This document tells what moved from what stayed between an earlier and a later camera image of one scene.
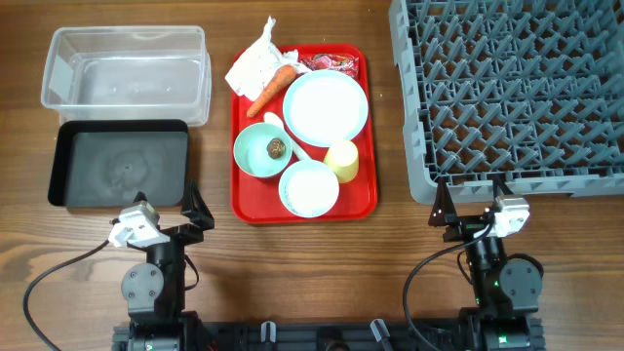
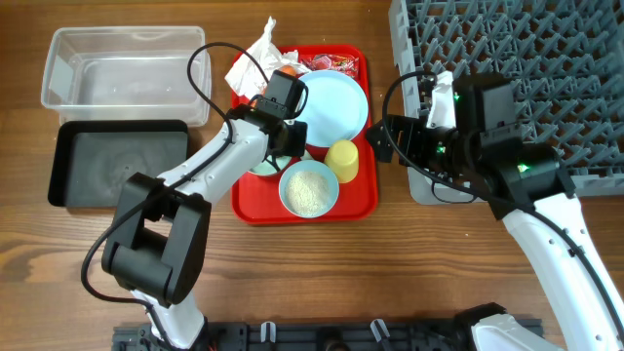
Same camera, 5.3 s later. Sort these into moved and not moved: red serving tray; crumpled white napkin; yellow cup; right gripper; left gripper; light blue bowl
Moved: right gripper; left gripper
Not moved: red serving tray; yellow cup; light blue bowl; crumpled white napkin
